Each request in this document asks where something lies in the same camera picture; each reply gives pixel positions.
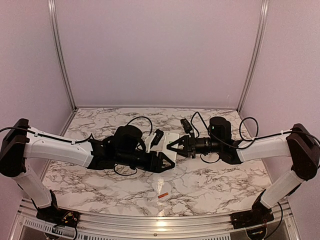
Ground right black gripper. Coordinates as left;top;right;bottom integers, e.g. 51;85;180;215
166;132;223;159

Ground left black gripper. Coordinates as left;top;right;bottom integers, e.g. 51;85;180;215
116;149;177;174

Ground white remote control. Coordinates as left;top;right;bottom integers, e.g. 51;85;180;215
146;131;180;171

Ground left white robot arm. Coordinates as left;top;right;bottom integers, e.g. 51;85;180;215
0;118;175;223

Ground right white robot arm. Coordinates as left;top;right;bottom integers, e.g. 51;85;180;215
165;116;320;224

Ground orange AA battery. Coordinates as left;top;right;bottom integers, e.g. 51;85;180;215
157;192;169;199

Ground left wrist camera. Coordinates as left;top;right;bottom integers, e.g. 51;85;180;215
144;129;164;153

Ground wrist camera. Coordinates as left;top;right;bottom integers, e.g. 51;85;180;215
144;129;164;153
180;118;195;137

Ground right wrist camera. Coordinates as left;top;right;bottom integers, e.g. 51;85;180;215
180;118;195;137

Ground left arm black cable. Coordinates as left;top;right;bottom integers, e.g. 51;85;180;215
74;116;155;176

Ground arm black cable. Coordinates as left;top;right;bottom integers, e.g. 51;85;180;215
191;111;296;165
74;116;155;176

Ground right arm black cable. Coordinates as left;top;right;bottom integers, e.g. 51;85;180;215
191;111;296;165

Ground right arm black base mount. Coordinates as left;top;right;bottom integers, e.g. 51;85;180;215
230;210;275;229

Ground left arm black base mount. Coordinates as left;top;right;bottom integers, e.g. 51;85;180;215
36;207;80;228

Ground right aluminium corner post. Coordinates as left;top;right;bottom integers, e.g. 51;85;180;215
236;0;270;115

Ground aluminium corner post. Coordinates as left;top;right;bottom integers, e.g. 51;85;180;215
236;0;270;115
48;0;77;112

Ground left aluminium corner post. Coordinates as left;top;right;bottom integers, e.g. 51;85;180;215
48;0;77;112

